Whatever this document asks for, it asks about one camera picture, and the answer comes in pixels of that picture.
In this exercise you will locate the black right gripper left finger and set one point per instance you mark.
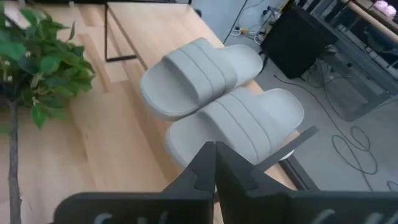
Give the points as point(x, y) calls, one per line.
point(202, 177)

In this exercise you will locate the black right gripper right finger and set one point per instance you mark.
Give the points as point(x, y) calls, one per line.
point(236, 180)

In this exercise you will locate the grey slide sandal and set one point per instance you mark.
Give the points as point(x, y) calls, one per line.
point(192, 77)
point(248, 121)

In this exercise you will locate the wooden shelf with black legs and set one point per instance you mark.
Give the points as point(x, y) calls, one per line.
point(161, 34)

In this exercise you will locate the black computer case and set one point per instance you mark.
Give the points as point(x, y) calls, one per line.
point(295, 40)

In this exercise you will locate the metal workbench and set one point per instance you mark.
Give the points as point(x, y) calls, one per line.
point(357, 77)

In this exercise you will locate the artificial plant in black pot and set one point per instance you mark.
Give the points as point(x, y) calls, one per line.
point(46, 65)

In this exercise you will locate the pink round object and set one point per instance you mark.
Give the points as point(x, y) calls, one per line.
point(384, 7)

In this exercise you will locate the black aluminium rig frame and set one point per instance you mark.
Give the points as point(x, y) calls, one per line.
point(298, 177)

